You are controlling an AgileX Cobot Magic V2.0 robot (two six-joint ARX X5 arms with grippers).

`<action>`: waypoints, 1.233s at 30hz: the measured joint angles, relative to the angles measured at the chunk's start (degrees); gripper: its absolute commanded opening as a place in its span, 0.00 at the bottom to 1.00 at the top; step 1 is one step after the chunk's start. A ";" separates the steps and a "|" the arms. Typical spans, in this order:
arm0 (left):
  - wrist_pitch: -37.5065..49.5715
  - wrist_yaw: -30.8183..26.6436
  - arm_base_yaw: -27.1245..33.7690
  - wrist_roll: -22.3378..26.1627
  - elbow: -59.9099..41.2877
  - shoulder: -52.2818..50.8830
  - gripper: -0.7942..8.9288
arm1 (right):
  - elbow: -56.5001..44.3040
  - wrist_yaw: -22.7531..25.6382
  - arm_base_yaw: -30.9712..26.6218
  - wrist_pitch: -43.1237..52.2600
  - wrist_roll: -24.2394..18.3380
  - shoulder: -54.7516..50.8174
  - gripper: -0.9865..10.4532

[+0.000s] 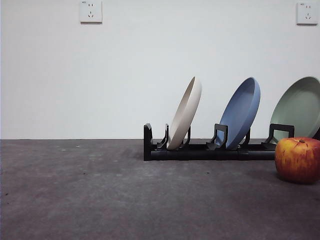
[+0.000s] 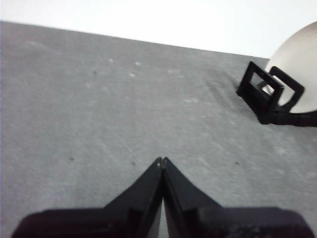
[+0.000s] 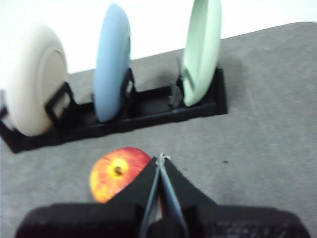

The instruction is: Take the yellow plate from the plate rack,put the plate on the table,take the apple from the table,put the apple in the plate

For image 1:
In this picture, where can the black plastic plate rack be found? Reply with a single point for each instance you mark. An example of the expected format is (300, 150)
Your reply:
(190, 155)

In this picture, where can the white wall socket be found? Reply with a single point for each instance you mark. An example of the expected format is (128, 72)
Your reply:
(308, 13)
(91, 12)

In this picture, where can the blue round plate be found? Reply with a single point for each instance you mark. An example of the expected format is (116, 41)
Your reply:
(240, 112)

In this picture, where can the green round plate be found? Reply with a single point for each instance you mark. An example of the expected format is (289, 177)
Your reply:
(300, 110)

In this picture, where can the red yellow apple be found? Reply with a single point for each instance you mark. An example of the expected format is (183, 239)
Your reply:
(297, 160)

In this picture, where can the cream yellow round plate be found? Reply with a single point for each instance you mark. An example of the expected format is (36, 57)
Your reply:
(185, 112)

